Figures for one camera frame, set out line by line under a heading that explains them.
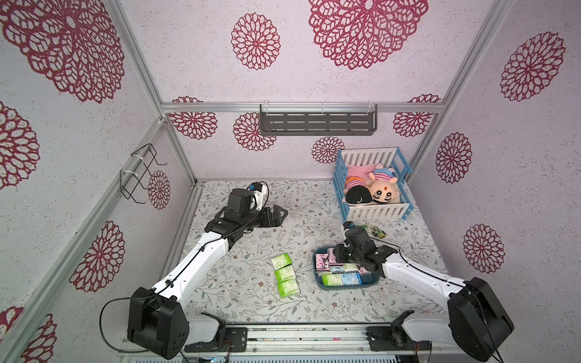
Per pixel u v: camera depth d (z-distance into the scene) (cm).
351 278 84
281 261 89
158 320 39
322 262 85
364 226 103
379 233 100
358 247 66
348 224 79
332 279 84
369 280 84
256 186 71
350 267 86
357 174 111
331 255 85
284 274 85
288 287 83
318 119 97
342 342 75
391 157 109
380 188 100
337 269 86
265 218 69
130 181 73
